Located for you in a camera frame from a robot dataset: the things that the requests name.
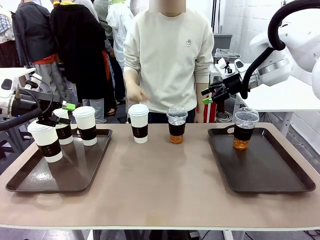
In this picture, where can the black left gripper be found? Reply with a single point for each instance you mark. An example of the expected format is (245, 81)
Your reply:
(26, 105)

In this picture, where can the person's left hand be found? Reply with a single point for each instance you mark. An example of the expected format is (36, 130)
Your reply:
(199, 115)

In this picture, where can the black tripod stand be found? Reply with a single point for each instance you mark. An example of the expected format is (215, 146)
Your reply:
(284, 3)

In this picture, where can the clear plastic iced coffee cup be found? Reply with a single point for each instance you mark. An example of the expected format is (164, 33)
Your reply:
(243, 135)
(177, 127)

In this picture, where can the grey green hanging garment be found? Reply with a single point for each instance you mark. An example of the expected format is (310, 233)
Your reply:
(102, 15)

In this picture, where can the brown plastic tray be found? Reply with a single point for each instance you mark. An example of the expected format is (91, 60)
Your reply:
(262, 170)
(75, 170)

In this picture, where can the dark grey hanging jacket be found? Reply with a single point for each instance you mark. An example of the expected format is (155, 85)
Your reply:
(32, 32)

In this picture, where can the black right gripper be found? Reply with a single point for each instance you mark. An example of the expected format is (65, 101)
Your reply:
(233, 85)

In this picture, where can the person in cream sweater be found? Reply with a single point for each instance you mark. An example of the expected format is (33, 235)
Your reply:
(167, 62)

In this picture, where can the person's right hand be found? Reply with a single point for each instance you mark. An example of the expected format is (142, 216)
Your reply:
(135, 91)

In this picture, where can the black vertical poles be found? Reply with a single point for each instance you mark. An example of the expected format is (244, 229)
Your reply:
(214, 15)

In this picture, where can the orange red cloth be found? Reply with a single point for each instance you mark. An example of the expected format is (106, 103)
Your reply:
(46, 60)

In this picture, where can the large white side table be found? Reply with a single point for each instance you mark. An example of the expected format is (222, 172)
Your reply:
(275, 100)

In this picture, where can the white lidded paper cup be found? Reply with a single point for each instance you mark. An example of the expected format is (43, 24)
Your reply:
(138, 122)
(48, 147)
(63, 132)
(86, 125)

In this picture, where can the white table leg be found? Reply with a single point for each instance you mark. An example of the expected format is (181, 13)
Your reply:
(228, 235)
(86, 235)

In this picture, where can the white hanging jacket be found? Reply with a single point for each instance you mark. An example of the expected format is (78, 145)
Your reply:
(117, 22)

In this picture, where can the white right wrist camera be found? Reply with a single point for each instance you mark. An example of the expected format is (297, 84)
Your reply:
(222, 65)

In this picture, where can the patterned hanging cloth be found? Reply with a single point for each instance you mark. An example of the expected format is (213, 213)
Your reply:
(5, 25)

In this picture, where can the cream-sleeved left forearm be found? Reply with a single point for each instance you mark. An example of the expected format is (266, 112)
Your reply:
(203, 65)

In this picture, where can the grey tray with items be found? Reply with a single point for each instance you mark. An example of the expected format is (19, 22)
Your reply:
(226, 53)

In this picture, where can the cream-sleeved right forearm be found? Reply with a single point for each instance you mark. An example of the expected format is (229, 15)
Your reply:
(131, 55)

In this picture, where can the grey plastic bin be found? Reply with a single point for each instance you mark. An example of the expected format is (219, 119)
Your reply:
(221, 41)

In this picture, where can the small white side table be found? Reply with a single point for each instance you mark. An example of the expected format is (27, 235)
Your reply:
(12, 72)

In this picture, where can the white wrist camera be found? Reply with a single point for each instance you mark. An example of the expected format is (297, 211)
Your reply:
(222, 65)
(34, 77)

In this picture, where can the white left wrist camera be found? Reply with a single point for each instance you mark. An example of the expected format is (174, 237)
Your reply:
(34, 77)

